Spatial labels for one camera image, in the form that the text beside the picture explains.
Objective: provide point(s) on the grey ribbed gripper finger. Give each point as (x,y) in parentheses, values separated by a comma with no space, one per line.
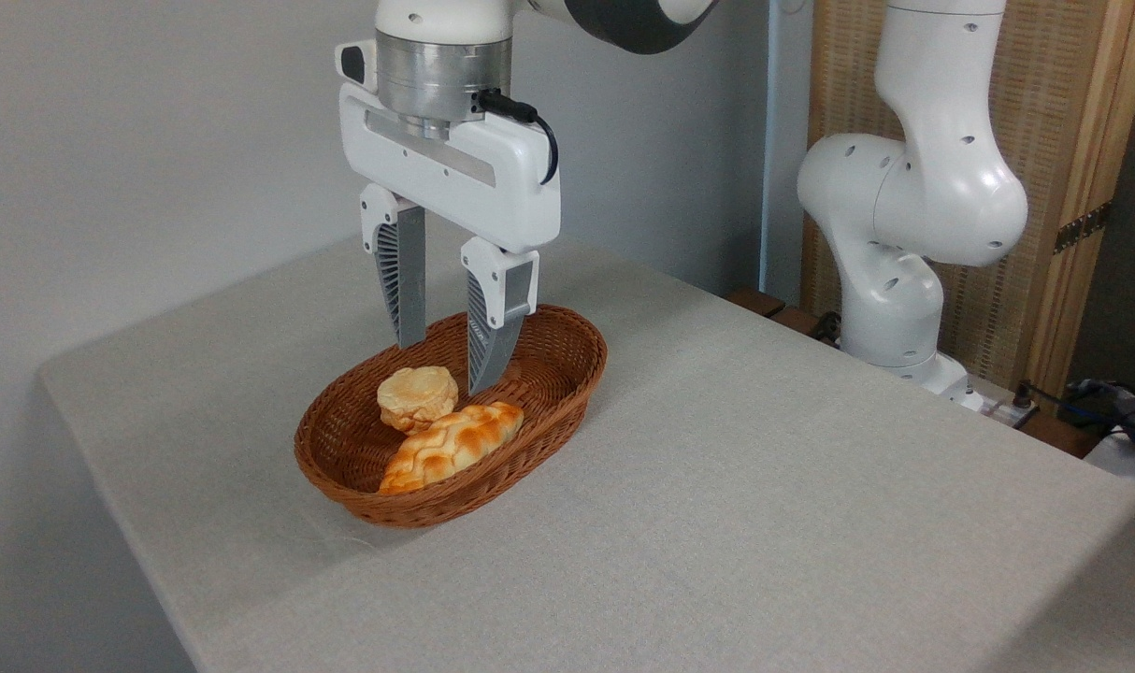
(409,280)
(493,350)

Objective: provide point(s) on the metal screen hinge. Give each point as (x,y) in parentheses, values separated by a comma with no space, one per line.
(1082,227)

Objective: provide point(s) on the white vertical pole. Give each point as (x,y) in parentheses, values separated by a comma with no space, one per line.
(783,140)

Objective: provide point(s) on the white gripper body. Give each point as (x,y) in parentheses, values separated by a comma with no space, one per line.
(493,192)

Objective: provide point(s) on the long braided golden bread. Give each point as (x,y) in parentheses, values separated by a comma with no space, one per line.
(455,444)

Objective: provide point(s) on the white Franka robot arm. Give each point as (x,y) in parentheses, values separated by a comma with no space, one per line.
(941,187)

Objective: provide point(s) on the grey tablecloth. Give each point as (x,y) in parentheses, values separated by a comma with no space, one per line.
(764,486)

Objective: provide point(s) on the wooden woven folding screen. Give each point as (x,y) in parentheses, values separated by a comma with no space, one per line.
(1044,93)

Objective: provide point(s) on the brown wicker oval basket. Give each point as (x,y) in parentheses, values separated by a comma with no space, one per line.
(553,374)

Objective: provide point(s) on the round pale bread roll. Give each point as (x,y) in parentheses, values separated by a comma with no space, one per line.
(418,397)

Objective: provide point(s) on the brown wooden bench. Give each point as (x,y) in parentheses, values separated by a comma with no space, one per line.
(764,304)

